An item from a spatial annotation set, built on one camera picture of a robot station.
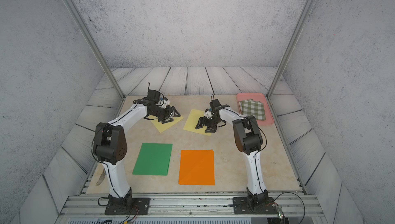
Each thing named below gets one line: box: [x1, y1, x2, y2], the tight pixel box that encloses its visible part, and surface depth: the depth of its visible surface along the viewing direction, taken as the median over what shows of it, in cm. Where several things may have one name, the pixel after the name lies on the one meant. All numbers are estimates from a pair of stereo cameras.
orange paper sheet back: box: [178, 149, 215, 186], surface depth 86 cm
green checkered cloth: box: [238, 98, 266, 121], surface depth 117 cm
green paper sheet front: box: [132, 142, 173, 176], surface depth 91 cm
